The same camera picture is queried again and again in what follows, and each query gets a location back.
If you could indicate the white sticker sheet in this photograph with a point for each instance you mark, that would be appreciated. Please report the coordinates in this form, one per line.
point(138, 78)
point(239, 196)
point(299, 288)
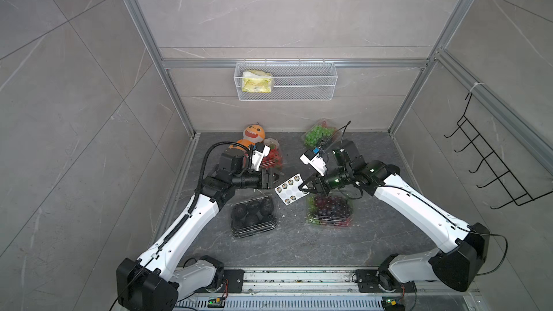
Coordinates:
point(289, 191)

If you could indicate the green grape box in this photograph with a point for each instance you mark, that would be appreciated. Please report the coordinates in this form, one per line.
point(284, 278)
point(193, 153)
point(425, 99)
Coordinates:
point(322, 134)

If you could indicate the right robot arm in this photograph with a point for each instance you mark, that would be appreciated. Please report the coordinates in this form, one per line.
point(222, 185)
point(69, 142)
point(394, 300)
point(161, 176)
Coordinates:
point(461, 249)

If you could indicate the orange shark plush toy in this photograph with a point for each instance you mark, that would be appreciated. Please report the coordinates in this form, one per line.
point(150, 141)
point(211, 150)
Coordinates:
point(252, 135)

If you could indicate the strawberry box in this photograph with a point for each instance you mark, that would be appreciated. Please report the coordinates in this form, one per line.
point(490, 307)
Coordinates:
point(275, 158)

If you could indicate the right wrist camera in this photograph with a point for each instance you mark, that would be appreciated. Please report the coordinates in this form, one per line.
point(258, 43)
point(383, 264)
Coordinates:
point(314, 159)

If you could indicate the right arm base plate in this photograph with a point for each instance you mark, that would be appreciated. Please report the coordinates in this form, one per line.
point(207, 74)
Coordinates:
point(372, 281)

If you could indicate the black fruit box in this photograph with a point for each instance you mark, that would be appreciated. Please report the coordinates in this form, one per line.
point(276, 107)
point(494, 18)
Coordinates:
point(253, 216)

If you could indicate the black hook rack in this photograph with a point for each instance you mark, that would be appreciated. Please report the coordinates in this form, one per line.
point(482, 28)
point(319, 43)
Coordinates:
point(501, 173)

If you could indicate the white wire basket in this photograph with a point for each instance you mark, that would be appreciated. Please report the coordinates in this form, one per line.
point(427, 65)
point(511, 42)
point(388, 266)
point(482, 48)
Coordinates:
point(293, 81)

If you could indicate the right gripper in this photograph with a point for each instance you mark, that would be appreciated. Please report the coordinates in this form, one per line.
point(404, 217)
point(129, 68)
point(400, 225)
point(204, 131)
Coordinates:
point(317, 186)

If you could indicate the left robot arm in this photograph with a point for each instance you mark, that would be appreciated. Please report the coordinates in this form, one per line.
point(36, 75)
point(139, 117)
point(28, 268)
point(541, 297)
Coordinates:
point(153, 281)

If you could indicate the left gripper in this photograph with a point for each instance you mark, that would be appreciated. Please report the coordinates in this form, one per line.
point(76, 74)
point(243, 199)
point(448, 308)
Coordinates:
point(265, 184)

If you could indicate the yellow packet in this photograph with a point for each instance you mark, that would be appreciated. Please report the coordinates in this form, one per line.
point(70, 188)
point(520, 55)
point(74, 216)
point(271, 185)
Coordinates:
point(257, 82)

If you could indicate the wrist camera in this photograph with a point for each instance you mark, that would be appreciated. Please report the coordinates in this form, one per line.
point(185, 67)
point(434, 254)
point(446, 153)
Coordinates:
point(259, 152)
point(314, 159)

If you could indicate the purple grape box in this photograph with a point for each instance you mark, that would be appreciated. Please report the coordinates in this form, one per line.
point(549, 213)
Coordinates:
point(331, 210)

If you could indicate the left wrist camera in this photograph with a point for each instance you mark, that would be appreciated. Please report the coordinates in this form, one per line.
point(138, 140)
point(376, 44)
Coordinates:
point(259, 152)

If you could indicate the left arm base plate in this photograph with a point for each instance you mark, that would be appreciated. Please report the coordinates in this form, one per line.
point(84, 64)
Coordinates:
point(230, 280)

